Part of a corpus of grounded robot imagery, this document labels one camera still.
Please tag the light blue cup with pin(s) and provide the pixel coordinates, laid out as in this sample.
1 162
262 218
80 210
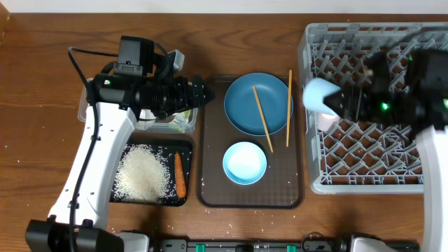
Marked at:
314 93

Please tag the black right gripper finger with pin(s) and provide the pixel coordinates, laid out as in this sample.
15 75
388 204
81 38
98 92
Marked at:
376 67
339 103

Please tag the black waste tray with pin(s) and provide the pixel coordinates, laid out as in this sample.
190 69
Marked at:
154 171

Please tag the dark blue plate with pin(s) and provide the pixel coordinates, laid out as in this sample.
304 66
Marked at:
241 107

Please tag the brown serving tray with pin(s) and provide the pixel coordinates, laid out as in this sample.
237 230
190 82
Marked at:
282 185

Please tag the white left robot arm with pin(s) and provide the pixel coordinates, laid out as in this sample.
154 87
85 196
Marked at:
141 75

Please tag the light blue bowl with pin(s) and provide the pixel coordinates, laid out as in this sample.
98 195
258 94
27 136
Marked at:
244 163

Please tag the green snack wrapper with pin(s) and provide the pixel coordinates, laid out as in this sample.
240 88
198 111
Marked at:
179 121

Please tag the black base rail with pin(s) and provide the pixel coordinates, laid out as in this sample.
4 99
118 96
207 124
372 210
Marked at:
312 242

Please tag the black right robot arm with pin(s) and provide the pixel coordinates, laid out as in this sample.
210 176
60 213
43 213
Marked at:
424 108

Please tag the orange carrot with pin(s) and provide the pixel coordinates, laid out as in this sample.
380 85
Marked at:
181 190

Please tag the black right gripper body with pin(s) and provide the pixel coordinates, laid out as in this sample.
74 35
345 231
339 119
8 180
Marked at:
382 109

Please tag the clear plastic waste bin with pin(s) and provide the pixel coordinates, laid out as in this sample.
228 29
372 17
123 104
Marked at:
162 126

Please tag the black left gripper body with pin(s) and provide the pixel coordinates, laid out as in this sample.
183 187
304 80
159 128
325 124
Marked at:
182 100

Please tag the grey dishwasher rack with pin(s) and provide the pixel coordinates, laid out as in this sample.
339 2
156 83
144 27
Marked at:
360 157

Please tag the wooden chopstick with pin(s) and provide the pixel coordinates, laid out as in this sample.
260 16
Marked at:
267 134
288 123

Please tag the pile of white rice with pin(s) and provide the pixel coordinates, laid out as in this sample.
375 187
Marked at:
141 175

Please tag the pink cup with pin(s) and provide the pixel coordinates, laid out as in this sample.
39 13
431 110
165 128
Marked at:
325 121

